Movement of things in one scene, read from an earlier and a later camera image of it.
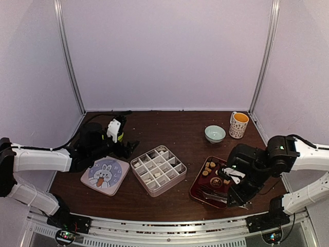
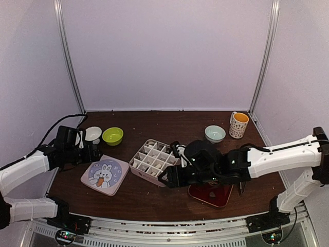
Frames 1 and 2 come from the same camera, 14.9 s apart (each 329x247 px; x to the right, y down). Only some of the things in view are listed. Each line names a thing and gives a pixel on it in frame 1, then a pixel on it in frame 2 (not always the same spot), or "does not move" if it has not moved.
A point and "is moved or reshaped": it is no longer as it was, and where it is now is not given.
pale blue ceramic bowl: [215, 134] does not move
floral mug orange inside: [238, 123] does not move
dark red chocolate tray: [209, 187] does not move
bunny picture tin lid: [106, 175] does not move
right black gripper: [239, 198] -> [174, 175]
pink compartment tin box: [158, 170] is moved or reshaped
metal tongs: [214, 195] is moved or reshaped
